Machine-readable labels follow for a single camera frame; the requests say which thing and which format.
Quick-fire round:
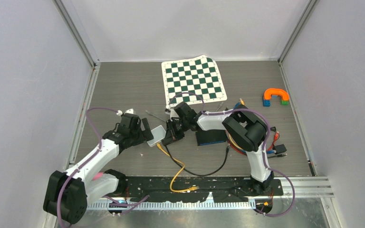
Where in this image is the short yellow cable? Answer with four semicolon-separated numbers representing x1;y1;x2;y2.
156;142;200;193

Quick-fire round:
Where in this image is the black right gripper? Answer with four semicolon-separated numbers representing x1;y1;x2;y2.
165;118;190;145

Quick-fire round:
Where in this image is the green white chessboard mat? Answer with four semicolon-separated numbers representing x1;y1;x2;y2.
161;55;227;107

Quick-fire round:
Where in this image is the orange arch toy block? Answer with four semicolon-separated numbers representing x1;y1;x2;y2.
263;88;290;101

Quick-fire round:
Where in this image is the black network switch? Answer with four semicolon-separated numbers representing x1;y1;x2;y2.
195;130;227;146

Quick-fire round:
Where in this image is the blue ethernet cable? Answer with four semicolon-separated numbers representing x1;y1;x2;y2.
231;102;276;156

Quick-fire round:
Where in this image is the small white grey hub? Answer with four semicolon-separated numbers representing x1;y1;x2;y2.
147;125;166;147

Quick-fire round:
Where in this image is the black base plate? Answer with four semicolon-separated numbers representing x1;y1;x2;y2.
108;176;283;203

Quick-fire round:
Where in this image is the pink marker pen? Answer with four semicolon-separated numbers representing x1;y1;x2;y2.
92;172;104;181

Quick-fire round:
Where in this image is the blue toy block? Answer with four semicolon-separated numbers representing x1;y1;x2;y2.
262;96;271;107

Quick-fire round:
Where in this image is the short black cable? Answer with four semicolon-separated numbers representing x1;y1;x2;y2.
164;143;231;178

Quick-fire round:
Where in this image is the black power adapter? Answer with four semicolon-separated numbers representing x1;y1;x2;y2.
273;144;287;154

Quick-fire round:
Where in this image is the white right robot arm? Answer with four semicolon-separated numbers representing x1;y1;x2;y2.
162;102;274;195

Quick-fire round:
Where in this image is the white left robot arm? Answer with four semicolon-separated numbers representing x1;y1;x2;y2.
43;112;154;225

